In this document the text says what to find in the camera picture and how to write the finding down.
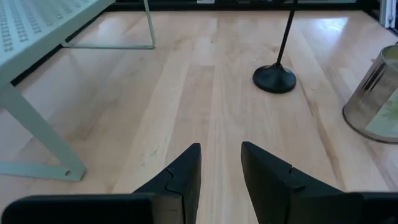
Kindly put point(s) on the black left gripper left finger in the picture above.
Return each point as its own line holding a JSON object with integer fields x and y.
{"x": 174, "y": 193}

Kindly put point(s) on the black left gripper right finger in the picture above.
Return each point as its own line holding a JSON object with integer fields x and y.
{"x": 273, "y": 193}

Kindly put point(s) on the black candlestick holder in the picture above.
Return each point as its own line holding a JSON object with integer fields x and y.
{"x": 274, "y": 79}

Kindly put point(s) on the glass candle jar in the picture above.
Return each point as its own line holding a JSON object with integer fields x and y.
{"x": 367, "y": 102}

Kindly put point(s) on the mint green mesh shelf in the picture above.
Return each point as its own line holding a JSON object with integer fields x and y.
{"x": 28, "y": 28}

